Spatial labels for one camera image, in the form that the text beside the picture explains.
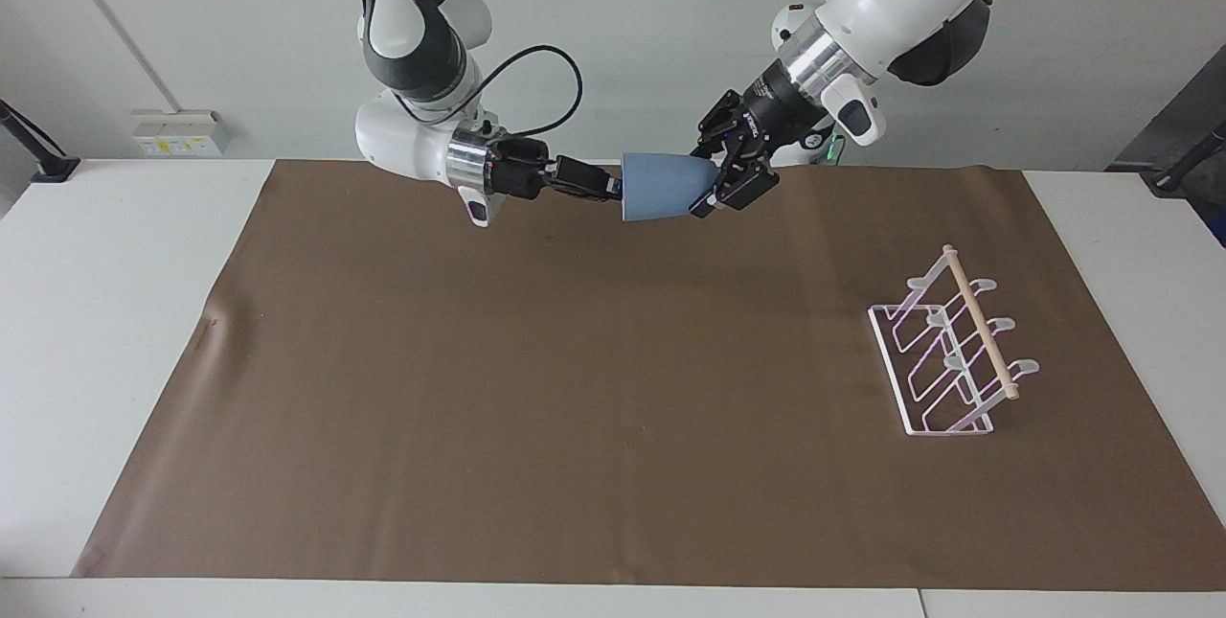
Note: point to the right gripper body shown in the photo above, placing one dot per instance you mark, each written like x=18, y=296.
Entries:
x=515, y=170

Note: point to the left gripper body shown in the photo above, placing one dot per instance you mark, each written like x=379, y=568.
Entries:
x=772, y=104

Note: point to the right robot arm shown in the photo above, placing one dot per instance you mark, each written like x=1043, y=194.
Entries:
x=412, y=43

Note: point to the blue cup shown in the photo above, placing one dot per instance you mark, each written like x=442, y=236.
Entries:
x=663, y=187

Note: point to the white wall socket box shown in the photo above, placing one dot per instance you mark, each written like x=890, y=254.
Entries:
x=182, y=134

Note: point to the black stand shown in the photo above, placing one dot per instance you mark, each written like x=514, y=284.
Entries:
x=1188, y=163
x=43, y=158

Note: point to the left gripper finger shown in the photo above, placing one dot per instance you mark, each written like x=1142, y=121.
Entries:
x=749, y=183
x=718, y=124

